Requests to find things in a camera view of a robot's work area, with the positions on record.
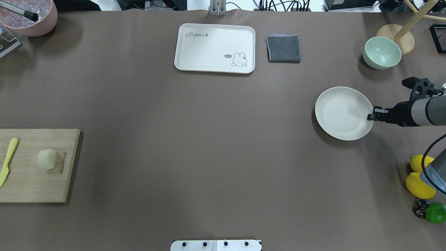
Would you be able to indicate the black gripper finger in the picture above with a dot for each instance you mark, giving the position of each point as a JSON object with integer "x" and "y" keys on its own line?
{"x": 378, "y": 114}

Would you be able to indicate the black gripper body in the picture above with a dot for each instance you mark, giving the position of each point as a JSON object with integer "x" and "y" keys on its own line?
{"x": 401, "y": 113}

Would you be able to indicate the cream round plate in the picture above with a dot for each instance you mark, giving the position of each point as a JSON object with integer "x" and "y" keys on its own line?
{"x": 342, "y": 113}

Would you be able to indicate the pale round bun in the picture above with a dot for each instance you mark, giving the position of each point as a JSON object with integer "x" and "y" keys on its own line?
{"x": 46, "y": 159}

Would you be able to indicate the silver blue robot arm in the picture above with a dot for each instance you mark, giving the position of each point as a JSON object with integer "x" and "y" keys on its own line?
{"x": 421, "y": 122}

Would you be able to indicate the cream rabbit tray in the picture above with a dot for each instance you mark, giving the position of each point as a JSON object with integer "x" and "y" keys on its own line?
{"x": 215, "y": 48}

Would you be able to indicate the yellow lemon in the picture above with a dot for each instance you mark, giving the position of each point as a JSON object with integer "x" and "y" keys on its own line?
{"x": 419, "y": 188}
{"x": 415, "y": 162}

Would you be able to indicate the mint green bowl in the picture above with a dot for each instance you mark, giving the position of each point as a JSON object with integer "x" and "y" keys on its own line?
{"x": 381, "y": 53}

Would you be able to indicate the wooden cup tree stand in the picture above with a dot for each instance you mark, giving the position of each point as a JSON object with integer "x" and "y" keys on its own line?
{"x": 401, "y": 35}

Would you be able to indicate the dark cherries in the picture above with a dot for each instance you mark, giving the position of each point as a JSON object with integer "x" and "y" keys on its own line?
{"x": 420, "y": 208}

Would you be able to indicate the green lime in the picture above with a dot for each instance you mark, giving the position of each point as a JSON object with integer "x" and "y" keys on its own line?
{"x": 436, "y": 213}

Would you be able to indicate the folded grey cloth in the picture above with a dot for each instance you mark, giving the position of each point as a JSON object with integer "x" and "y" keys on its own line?
{"x": 283, "y": 48}

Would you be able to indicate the pink bowl with ice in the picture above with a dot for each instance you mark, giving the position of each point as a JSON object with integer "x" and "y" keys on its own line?
{"x": 45, "y": 9}

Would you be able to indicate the wooden cutting board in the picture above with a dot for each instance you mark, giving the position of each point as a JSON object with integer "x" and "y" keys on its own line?
{"x": 26, "y": 182}

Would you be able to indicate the white cup rack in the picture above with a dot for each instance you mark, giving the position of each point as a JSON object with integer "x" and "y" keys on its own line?
{"x": 8, "y": 41}

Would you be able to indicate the yellow plastic knife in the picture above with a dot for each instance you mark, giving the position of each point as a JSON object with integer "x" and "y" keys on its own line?
{"x": 5, "y": 168}

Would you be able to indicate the aluminium frame post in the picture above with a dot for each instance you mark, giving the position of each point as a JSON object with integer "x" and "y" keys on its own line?
{"x": 217, "y": 8}

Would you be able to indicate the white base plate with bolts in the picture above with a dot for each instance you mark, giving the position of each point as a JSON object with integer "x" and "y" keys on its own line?
{"x": 217, "y": 245}

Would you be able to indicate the black metal ice scoop handle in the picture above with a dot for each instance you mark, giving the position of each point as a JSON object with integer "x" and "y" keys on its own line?
{"x": 14, "y": 9}

